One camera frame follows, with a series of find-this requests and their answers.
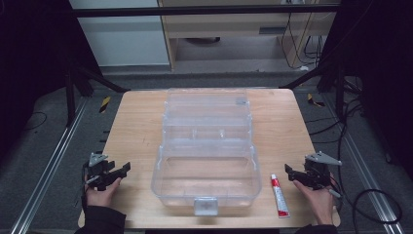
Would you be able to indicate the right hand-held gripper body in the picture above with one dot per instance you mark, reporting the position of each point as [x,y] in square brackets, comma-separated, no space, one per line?
[319,170]

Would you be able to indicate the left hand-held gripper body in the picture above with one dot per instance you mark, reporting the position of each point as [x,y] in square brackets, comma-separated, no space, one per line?
[99,169]

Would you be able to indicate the red and white tube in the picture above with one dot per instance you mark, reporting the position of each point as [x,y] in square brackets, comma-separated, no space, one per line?
[280,198]

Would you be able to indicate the clear plastic storage box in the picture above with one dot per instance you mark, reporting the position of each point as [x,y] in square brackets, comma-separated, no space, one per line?
[207,130]

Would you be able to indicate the person's left hand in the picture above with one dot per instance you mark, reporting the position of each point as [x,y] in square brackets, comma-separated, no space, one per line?
[100,196]

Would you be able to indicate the person's right hand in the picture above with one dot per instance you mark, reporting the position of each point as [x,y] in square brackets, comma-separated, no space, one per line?
[319,201]

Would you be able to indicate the yellow black tape strip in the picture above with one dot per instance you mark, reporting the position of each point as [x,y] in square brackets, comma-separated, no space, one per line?
[313,100]
[104,104]

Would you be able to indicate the black metal stand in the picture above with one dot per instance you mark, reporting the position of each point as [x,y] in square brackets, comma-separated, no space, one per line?
[69,94]
[339,91]

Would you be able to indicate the dark curtain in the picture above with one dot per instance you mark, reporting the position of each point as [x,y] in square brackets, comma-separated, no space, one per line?
[29,65]
[386,81]

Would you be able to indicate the white cabinet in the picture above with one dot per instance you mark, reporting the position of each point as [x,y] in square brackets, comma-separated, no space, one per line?
[123,39]

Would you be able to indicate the light wooden desk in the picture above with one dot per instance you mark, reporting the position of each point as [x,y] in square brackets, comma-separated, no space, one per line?
[227,27]

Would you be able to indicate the black horizontal bar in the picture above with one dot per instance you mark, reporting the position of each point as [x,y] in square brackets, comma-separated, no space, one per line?
[195,10]

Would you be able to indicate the aluminium floor rail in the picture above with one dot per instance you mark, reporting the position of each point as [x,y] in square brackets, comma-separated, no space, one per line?
[367,175]
[48,169]

